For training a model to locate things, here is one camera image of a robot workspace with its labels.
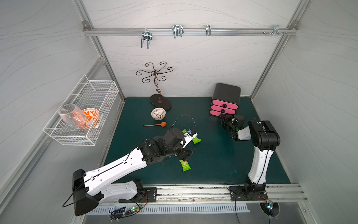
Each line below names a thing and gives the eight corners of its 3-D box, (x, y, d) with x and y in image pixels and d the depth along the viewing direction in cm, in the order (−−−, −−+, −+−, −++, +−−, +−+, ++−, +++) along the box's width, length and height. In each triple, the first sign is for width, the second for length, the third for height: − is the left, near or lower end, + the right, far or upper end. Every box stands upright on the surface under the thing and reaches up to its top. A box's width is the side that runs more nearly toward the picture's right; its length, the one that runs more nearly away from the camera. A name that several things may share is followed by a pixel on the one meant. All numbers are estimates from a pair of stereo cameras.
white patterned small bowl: (151, 120, 107) (150, 116, 103) (153, 111, 113) (152, 107, 109) (165, 120, 107) (164, 116, 103) (166, 111, 113) (165, 107, 109)
